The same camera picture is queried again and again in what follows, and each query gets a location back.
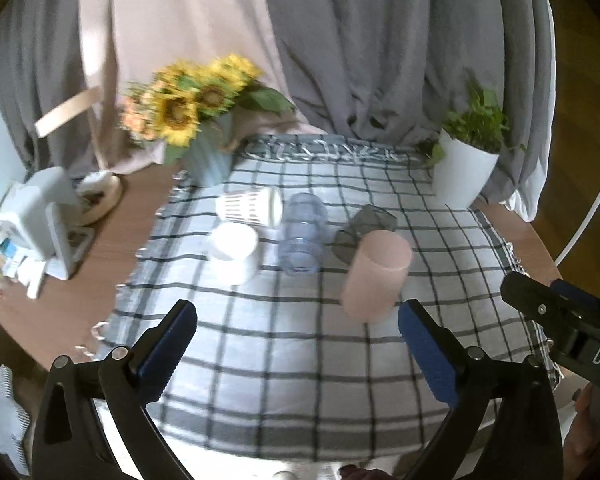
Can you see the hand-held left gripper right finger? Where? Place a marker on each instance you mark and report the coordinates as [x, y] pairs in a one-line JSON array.
[[427, 357]]

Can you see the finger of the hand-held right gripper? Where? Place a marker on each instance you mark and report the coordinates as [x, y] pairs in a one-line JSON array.
[[535, 300], [575, 294]]

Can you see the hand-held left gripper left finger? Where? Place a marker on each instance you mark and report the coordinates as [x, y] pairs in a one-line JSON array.
[[166, 357]]

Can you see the pink cup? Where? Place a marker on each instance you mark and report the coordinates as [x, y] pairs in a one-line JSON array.
[[375, 275]]

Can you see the grey translucent cup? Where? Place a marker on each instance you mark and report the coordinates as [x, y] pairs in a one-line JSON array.
[[366, 220]]

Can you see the clear plastic cup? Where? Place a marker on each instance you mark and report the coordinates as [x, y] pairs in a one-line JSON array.
[[302, 240]]

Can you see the white perforated cup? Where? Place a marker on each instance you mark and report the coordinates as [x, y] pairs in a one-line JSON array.
[[250, 205]]

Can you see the person's right hand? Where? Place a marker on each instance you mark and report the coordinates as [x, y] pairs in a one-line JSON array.
[[585, 412]]

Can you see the white hoop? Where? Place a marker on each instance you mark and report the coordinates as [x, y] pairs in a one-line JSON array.
[[580, 230]]

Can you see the checked tablecloth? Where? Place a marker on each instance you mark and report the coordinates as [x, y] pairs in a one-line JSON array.
[[280, 335]]

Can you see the white plant pot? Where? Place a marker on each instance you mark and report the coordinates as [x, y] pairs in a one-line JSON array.
[[462, 172]]

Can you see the small white box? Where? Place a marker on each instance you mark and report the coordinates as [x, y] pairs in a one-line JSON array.
[[34, 277]]

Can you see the green leafy plant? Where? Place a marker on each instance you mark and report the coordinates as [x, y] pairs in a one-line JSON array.
[[472, 120]]

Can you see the white appliance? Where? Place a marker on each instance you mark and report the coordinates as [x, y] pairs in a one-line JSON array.
[[40, 205]]

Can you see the blue ribbed vase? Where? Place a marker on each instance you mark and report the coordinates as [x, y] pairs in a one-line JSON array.
[[207, 160]]

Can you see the sunflower bouquet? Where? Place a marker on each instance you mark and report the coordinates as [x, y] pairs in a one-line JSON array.
[[180, 110]]

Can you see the beige curtain tie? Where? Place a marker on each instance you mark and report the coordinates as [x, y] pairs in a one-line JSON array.
[[65, 110]]

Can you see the grey curtain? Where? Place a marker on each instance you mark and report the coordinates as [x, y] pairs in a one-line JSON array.
[[35, 60], [370, 35]]

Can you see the pink curtain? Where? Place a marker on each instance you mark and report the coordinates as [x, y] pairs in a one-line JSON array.
[[180, 10]]

